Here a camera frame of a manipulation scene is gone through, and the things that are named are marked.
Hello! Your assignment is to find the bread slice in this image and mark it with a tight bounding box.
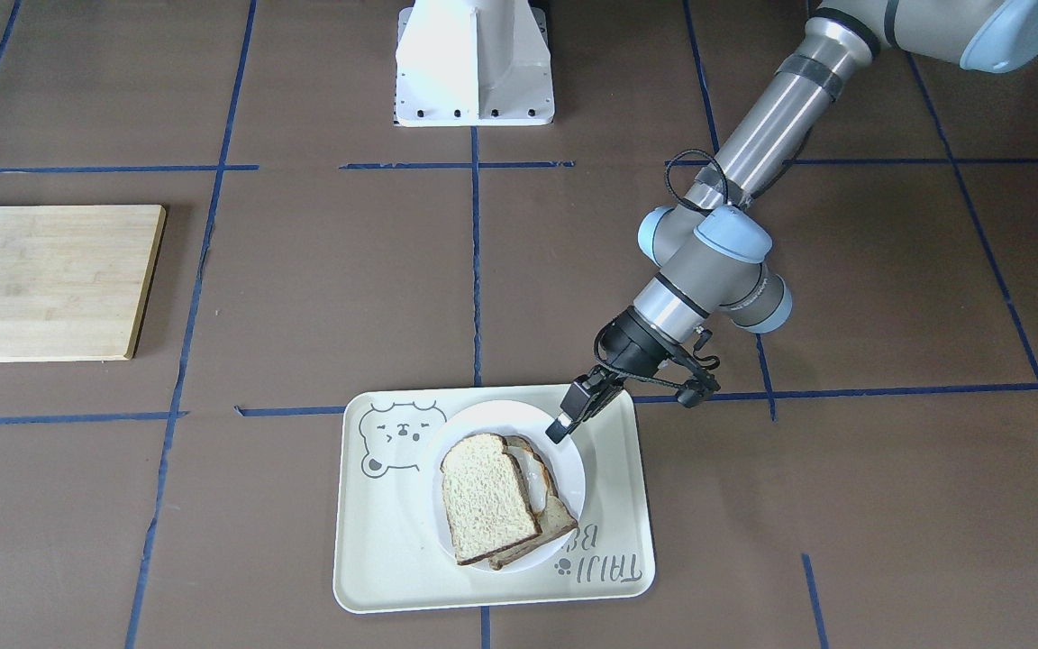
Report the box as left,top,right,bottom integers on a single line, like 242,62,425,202
487,435,578,571
440,433,542,566

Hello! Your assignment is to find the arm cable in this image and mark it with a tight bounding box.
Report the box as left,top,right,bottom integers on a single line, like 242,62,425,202
666,126,813,213

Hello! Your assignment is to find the fried egg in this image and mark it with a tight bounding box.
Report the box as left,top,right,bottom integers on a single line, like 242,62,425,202
515,449,549,515

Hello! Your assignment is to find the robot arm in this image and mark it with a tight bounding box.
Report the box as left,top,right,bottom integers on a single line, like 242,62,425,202
545,1,1038,443

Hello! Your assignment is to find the wooden cutting board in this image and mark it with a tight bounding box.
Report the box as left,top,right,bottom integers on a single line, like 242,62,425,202
0,205,168,362

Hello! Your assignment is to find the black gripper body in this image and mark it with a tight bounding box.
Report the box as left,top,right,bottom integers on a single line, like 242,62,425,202
593,306,678,388

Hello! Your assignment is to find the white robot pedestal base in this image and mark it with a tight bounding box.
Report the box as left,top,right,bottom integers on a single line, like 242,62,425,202
393,1,556,128

